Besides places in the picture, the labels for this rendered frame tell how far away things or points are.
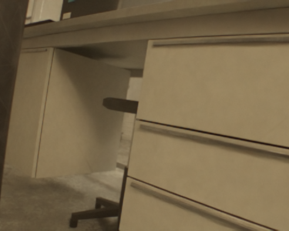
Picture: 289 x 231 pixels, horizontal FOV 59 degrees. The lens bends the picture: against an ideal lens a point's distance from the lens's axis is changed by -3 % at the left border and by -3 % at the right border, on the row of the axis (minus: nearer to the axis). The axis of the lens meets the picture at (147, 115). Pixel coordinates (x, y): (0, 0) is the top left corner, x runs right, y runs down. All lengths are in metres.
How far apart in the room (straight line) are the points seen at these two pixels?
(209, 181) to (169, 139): 0.16
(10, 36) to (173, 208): 0.64
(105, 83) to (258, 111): 1.02
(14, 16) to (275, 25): 0.58
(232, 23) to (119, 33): 0.41
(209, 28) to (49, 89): 0.82
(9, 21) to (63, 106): 1.15
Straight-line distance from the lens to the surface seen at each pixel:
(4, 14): 0.22
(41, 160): 1.35
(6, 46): 0.21
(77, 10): 1.26
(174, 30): 0.81
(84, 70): 1.41
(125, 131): 4.83
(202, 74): 0.72
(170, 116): 0.75
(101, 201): 1.52
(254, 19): 0.71
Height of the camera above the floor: 0.59
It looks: 1 degrees down
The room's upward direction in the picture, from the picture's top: 9 degrees clockwise
